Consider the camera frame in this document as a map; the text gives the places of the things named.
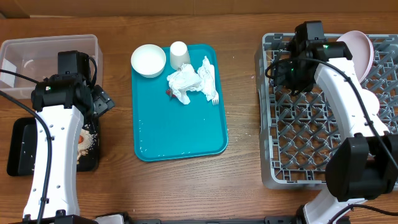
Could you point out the red wrapper scrap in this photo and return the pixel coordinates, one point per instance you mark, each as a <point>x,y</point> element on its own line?
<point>170,93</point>

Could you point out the white bowl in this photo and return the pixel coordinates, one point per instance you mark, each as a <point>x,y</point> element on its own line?
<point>148,60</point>
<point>370,101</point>

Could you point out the orange carrot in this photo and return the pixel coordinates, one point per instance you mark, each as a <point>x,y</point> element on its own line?
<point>81,139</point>

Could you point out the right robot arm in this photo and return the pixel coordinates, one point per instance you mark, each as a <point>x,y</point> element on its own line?
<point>365,165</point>

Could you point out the white round plate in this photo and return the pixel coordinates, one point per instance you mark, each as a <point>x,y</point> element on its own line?
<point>362,51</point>

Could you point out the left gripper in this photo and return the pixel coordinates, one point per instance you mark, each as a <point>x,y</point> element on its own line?
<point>102,102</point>

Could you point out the grey dishwasher rack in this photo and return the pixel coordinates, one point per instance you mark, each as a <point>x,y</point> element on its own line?
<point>299,134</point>

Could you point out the white napkin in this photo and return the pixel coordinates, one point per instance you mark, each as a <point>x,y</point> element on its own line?
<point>187,79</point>

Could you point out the peanuts and rice pile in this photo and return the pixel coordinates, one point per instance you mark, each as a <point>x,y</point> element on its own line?
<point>87,144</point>

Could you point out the white paper cup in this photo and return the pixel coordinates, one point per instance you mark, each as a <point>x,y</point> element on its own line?
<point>179,55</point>

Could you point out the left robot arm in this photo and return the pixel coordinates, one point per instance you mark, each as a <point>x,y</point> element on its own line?
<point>63,104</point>

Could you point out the wooden handled fork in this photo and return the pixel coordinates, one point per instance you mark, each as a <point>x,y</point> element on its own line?
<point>215,100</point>

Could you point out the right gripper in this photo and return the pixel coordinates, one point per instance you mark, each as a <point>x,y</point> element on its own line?
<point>280,79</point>

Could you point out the teal serving tray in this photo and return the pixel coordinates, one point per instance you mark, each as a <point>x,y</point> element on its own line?
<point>164,128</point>

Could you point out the clear plastic bin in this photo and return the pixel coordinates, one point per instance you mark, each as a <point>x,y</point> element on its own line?
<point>37,58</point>

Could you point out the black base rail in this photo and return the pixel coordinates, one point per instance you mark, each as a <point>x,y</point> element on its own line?
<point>124,218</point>

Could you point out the black tray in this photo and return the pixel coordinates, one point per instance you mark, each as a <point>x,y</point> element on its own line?
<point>21,161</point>

